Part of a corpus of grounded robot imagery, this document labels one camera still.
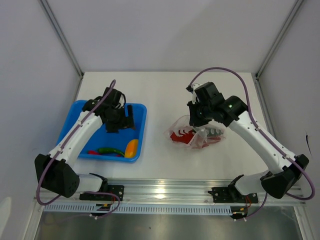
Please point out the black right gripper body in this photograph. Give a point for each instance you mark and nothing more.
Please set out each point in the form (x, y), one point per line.
(200, 113)

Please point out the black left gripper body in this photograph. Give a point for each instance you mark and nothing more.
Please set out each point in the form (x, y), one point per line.
(119, 120)

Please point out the dark green toy cucumber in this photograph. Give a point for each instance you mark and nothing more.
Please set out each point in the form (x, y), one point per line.
(213, 132)

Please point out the blue plastic bin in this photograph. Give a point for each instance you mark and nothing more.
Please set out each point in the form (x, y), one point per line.
(102, 139)

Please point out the orange yellow toy mango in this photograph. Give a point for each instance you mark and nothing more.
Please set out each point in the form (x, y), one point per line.
(131, 149)

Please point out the red toy lobster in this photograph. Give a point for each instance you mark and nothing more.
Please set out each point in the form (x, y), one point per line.
(193, 138)

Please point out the clear pink zip top bag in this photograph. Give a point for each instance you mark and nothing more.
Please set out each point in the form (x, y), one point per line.
(183, 121)

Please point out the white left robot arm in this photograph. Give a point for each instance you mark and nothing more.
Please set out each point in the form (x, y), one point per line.
(54, 170)

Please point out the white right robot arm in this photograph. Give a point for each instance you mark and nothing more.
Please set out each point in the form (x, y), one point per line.
(284, 167)

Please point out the green toy chili pepper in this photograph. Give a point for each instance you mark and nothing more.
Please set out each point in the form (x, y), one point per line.
(110, 150)

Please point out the red toy chili pepper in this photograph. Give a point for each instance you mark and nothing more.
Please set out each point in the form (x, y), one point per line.
(93, 152)

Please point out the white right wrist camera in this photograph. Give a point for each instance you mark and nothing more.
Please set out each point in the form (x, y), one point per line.
(191, 89)

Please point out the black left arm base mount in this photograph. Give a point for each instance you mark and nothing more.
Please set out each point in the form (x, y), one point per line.
(117, 190)

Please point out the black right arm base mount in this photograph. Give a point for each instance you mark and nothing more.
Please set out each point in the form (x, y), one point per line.
(231, 195)

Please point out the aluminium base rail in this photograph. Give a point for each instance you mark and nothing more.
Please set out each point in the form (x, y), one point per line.
(169, 192)

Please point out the slotted white cable duct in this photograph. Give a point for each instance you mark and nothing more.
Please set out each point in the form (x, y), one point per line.
(130, 208)

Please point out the left aluminium frame post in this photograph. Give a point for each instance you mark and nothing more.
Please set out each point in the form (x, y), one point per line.
(49, 13)

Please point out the aluminium frame post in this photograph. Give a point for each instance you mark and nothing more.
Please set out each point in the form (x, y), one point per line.
(49, 13)
(280, 36)

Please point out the right aluminium frame post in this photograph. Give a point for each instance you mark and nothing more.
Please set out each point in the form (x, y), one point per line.
(280, 36)

